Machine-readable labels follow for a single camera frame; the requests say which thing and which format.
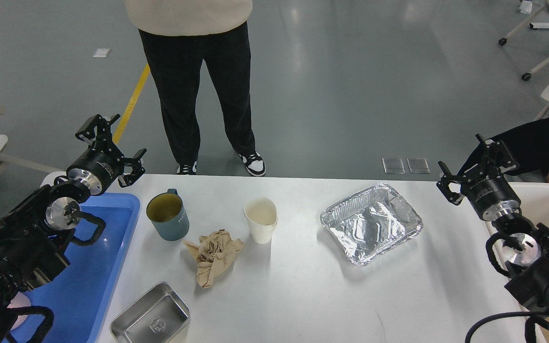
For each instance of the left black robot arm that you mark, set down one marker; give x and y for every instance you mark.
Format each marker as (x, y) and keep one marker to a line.
(36, 233)

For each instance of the standing person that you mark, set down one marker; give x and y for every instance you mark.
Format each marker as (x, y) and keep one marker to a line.
(178, 38)

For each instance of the aluminium foil tray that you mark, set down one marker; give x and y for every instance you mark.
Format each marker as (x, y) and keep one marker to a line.
(371, 222)

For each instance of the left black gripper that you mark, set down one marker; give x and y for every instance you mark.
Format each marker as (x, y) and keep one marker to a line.
(99, 166)

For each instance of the stainless steel box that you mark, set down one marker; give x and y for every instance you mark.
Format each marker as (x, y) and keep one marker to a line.
(156, 317)

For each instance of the blue plastic tray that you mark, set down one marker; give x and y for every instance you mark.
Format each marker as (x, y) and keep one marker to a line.
(80, 296)

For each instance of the seated person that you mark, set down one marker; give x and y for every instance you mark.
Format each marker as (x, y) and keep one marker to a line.
(529, 144)

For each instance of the crumpled brown paper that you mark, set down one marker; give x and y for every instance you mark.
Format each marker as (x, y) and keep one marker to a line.
(214, 255)

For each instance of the white paper cup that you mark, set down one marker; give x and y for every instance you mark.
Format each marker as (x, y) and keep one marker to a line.
(261, 217)

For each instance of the teal mug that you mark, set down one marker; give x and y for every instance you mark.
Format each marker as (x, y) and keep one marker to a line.
(167, 214)

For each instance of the white plastic bin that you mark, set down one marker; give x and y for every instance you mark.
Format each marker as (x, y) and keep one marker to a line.
(519, 248)

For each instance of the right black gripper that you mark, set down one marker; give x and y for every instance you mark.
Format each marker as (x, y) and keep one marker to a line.
(493, 197)

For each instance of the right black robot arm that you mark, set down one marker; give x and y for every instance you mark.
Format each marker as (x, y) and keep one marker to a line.
(519, 249)

